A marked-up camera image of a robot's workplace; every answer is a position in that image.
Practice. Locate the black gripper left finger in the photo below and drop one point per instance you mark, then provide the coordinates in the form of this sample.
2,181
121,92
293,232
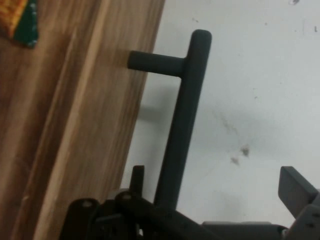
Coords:
137,180

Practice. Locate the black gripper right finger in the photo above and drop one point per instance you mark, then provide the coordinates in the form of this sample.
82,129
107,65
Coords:
295,190

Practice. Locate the orange green snack bag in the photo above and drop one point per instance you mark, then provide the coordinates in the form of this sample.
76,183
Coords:
23,22

